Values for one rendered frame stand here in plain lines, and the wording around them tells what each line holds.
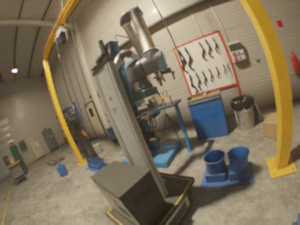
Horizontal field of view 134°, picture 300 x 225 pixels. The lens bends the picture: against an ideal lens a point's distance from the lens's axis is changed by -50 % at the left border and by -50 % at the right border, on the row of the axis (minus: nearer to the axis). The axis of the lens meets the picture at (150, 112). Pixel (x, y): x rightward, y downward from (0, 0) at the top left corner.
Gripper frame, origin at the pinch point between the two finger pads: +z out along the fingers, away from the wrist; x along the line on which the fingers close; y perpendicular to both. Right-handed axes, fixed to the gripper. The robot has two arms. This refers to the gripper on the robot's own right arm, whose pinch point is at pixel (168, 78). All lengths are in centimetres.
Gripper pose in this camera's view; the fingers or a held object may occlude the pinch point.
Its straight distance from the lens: 157.0
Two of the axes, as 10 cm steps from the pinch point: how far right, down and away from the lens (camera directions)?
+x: 8.3, -1.0, -5.5
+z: 4.3, 7.4, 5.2
